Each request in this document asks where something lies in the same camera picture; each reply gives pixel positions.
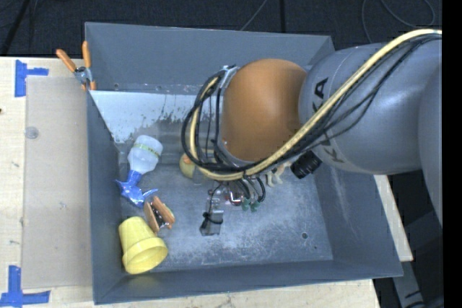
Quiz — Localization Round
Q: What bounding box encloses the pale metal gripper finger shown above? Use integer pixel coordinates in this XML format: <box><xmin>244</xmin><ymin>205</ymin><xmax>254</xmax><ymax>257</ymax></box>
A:
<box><xmin>210</xmin><ymin>208</ymin><xmax>225</xmax><ymax>236</ymax></box>
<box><xmin>199</xmin><ymin>199</ymin><xmax>214</xmax><ymax>237</ymax></box>

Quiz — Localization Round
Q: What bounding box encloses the toy hamburger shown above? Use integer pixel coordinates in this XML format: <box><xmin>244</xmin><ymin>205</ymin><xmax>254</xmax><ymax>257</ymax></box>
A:
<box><xmin>143</xmin><ymin>195</ymin><xmax>176</xmax><ymax>234</ymax></box>

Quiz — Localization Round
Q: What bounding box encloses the grey metal bin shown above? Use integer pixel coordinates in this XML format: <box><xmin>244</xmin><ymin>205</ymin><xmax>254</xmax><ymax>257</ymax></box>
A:
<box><xmin>84</xmin><ymin>22</ymin><xmax>404</xmax><ymax>306</ymax></box>

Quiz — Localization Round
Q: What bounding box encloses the yellow plastic cup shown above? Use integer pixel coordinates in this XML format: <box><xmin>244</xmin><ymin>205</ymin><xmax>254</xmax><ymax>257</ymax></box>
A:
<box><xmin>118</xmin><ymin>215</ymin><xmax>170</xmax><ymax>275</ymax></box>

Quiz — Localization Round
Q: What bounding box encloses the white spray bottle blue trigger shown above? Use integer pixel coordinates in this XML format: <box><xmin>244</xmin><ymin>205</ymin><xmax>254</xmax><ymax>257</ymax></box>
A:
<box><xmin>114</xmin><ymin>135</ymin><xmax>164</xmax><ymax>209</ymax></box>

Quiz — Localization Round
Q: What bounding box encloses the pale cardboard board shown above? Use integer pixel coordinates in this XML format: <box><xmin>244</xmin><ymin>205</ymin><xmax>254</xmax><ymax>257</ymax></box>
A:
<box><xmin>20</xmin><ymin>75</ymin><xmax>94</xmax><ymax>290</ymax></box>

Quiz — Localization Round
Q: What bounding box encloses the black cylinder on white bracket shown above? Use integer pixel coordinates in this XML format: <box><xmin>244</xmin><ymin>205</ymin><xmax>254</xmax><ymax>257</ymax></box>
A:
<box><xmin>265</xmin><ymin>150</ymin><xmax>323</xmax><ymax>189</ymax></box>

